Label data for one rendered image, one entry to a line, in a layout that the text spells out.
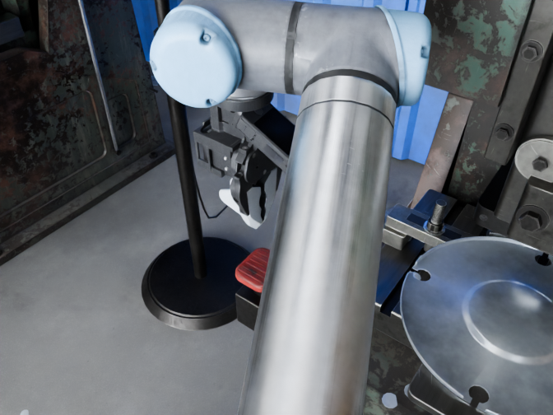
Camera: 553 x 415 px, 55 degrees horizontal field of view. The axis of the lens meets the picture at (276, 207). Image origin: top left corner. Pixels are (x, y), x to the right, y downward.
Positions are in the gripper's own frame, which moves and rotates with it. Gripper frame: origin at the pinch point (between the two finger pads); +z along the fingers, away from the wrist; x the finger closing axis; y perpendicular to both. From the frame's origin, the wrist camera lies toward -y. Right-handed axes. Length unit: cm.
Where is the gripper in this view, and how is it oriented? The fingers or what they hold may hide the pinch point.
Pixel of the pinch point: (260, 221)
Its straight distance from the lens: 72.0
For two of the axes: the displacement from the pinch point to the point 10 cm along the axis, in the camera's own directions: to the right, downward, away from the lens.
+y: -8.1, -3.9, 4.4
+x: -5.9, 5.4, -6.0
